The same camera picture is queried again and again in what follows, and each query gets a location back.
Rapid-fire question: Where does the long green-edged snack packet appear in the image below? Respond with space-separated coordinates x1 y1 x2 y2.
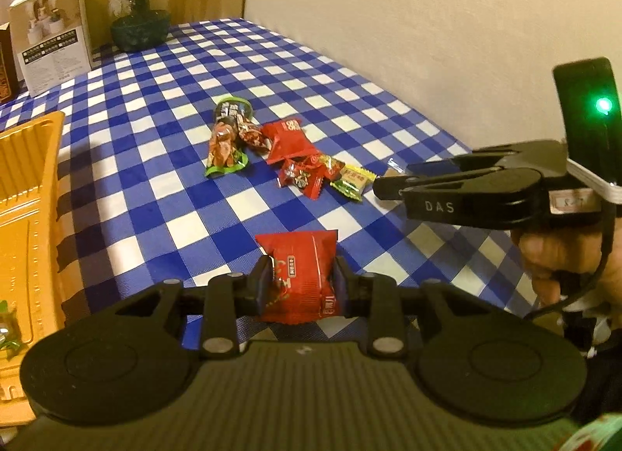
204 96 253 178

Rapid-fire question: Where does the bright red candy wrapper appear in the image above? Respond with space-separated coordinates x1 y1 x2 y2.
294 164 326 200

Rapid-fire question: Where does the white cardboard box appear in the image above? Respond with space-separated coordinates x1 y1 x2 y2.
10 0 93 97

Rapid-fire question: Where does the orange plastic tray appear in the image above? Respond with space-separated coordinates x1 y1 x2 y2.
0 111 66 413

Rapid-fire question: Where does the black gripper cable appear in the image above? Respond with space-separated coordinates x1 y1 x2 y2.
527 198 614 318

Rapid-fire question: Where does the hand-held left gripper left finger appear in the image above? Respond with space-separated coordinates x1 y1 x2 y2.
104 257 275 359

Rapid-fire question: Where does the dark red patterned tin box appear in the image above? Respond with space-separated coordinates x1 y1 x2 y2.
0 22 21 103

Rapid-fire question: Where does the person's right hand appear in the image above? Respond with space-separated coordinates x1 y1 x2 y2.
510 225 608 307

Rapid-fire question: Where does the brown snack packet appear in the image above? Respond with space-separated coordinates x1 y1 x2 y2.
236 121 271 153

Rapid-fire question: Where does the dark green glass jar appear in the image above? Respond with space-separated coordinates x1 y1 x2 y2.
109 0 171 52

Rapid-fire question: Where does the yellow green candy packet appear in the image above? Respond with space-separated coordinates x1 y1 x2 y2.
330 165 379 201

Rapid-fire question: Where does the square red snack packet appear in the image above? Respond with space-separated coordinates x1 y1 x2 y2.
262 119 319 165

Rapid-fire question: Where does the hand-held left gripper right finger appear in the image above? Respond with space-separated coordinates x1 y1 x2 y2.
333 257 491 359

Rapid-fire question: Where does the dark red candy wrapper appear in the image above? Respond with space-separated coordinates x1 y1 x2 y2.
277 158 305 188

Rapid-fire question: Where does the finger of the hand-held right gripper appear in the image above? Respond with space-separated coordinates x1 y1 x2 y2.
405 140 568 176
373 166 540 200

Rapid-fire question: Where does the red green candy wrapper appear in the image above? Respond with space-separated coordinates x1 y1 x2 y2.
316 154 347 180

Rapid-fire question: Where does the colourful patterned cloth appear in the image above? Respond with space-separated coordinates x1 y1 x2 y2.
571 409 622 451

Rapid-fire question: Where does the blue white checkered tablecloth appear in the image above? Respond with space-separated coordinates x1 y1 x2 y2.
0 18 542 335

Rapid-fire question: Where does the large red snack packet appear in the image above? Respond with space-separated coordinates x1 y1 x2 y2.
255 230 338 324

